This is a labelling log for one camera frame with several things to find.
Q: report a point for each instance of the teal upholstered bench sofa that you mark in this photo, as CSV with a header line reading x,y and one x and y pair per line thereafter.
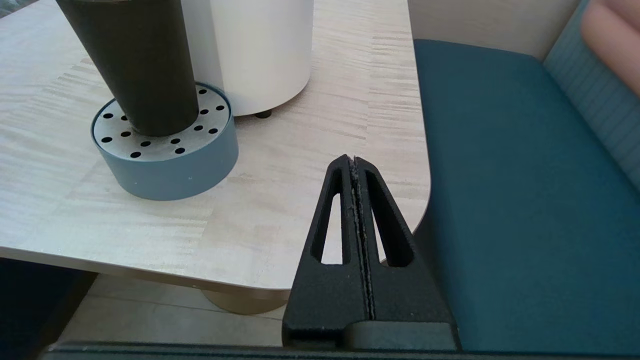
x,y
525,200

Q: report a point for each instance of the pink bolster cushion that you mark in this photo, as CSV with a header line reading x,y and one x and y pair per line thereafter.
x,y
617,35

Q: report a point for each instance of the large grey perforated drip tray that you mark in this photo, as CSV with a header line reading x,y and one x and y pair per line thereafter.
x,y
175,170

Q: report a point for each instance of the black tapered cup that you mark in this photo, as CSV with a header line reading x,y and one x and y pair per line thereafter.
x,y
140,65

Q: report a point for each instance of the large dark tea dispenser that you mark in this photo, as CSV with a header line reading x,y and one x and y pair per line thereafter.
x,y
260,50

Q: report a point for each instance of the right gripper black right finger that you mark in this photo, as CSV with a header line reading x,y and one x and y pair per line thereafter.
x,y
405,295

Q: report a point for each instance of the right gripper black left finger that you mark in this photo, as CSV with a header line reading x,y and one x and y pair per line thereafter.
x,y
325,300

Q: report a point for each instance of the beige table pedestal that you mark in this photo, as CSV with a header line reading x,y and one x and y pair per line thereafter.
x,y
250,302

